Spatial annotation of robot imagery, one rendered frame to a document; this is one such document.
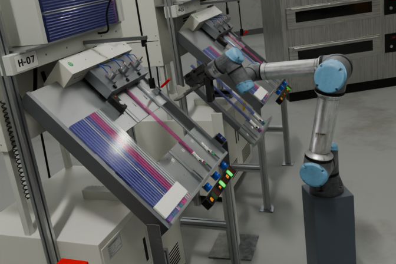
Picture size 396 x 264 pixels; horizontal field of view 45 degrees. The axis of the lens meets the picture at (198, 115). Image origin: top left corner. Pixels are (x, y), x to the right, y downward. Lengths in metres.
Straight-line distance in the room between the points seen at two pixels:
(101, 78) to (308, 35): 3.64
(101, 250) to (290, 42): 3.83
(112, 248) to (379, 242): 1.55
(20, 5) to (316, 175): 1.32
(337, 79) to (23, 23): 1.18
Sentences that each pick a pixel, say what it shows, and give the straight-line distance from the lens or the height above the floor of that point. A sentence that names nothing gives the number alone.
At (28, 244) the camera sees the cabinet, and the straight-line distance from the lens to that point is 2.17.
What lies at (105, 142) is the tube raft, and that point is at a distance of 1.84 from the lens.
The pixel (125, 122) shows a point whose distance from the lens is 2.01.
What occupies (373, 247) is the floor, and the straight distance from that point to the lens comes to 2.89.
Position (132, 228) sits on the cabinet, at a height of 0.54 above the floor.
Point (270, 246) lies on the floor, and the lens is 2.90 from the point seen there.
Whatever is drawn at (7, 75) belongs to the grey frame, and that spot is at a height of 1.31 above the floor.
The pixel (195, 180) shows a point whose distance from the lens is 2.03.
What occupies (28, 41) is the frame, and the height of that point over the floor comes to 1.41.
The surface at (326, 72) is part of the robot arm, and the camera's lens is 1.87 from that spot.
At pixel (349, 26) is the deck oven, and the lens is 5.53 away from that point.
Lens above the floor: 1.59
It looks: 17 degrees down
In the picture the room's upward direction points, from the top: 8 degrees counter-clockwise
